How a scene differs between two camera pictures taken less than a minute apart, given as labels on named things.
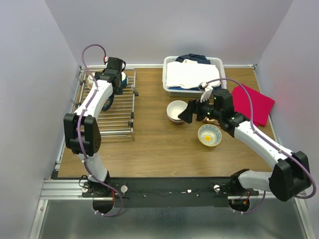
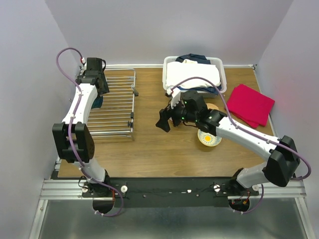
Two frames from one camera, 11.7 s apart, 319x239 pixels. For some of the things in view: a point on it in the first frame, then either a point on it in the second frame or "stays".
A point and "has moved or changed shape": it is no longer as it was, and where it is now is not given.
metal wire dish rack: (118, 121) stays
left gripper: (118, 91) -> (105, 89)
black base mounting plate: (170, 191) stays
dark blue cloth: (200, 59) stays
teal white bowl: (124, 80) has moved or changed shape
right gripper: (194, 107) -> (165, 114)
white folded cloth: (190, 74) stays
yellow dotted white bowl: (210, 135) stays
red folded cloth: (262, 105) stays
